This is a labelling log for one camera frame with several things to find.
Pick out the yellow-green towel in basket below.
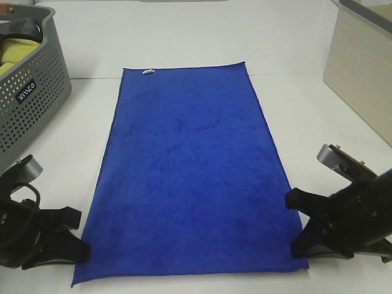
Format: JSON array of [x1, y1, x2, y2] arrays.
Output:
[[1, 38, 40, 75]]

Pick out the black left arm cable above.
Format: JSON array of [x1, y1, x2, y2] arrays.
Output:
[[0, 183, 40, 236]]

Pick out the blue microfibre towel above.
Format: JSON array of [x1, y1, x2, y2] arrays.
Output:
[[72, 62, 309, 284]]

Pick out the grey perforated laundry basket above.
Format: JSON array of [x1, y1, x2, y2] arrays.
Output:
[[1, 3, 72, 165]]

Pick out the beige storage box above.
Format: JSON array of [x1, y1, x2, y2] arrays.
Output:
[[323, 1, 391, 144]]

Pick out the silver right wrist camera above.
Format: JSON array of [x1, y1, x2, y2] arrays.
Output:
[[317, 144, 377, 183]]

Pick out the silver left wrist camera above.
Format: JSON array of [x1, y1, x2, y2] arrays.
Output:
[[13, 154, 43, 184]]

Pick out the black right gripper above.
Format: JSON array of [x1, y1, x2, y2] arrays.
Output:
[[285, 180, 391, 260]]

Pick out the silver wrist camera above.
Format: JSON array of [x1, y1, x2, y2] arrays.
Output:
[[317, 144, 377, 183], [13, 154, 43, 184]]

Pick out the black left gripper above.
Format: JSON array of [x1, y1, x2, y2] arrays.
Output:
[[1, 183, 91, 270]]

